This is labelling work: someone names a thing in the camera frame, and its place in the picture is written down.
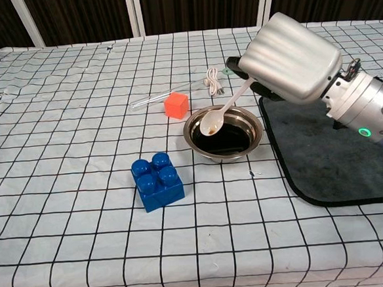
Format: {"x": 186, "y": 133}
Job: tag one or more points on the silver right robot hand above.
{"x": 291, "y": 61}

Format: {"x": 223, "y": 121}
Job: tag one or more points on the white plastic spoon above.
{"x": 211, "y": 122}

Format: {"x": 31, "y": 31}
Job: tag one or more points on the stainless steel bowl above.
{"x": 231, "y": 147}

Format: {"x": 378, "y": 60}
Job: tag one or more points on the black cloth mat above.
{"x": 327, "y": 160}

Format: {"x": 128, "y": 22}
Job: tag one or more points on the green plastic brush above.
{"x": 228, "y": 70}

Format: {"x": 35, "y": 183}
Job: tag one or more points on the orange cube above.
{"x": 175, "y": 106}

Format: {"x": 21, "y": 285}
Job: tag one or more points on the clear glass test tube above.
{"x": 152, "y": 99}

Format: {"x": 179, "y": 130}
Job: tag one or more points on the blue toy building brick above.
{"x": 158, "y": 185}

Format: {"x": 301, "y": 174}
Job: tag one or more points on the white black-checked tablecloth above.
{"x": 80, "y": 157}

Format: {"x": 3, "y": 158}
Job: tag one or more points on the white partition post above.
{"x": 28, "y": 23}
{"x": 135, "y": 12}
{"x": 265, "y": 3}

